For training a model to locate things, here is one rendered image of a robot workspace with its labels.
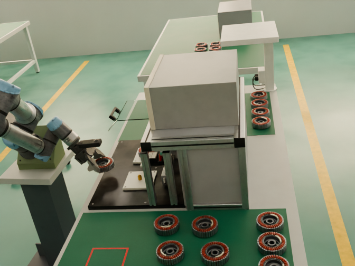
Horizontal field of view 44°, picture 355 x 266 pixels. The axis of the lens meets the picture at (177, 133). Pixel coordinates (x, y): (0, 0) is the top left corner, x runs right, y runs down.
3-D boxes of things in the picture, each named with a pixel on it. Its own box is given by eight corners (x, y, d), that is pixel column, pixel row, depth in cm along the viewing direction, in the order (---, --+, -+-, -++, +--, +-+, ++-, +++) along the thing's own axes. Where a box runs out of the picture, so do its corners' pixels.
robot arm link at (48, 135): (41, 137, 235) (44, 137, 225) (51, 119, 237) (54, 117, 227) (55, 144, 238) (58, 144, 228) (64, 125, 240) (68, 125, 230)
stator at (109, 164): (90, 173, 228) (89, 167, 226) (96, 162, 238) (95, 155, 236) (111, 173, 226) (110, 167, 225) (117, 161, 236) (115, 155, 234)
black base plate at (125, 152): (88, 210, 213) (87, 206, 211) (120, 143, 268) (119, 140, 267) (185, 208, 205) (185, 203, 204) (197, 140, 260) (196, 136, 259)
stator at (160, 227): (156, 220, 199) (154, 214, 197) (180, 218, 198) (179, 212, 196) (153, 237, 189) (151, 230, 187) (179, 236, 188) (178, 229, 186)
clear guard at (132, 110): (108, 131, 227) (105, 121, 224) (119, 111, 248) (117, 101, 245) (170, 127, 221) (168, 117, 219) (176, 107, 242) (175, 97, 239)
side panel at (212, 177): (187, 210, 203) (178, 150, 188) (187, 206, 205) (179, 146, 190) (249, 209, 198) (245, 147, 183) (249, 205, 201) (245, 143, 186)
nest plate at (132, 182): (122, 190, 220) (122, 188, 219) (129, 173, 233) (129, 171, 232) (152, 189, 217) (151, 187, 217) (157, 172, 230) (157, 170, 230)
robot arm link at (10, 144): (9, 148, 245) (-6, 141, 233) (20, 126, 248) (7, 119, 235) (26, 155, 242) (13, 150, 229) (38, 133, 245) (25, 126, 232)
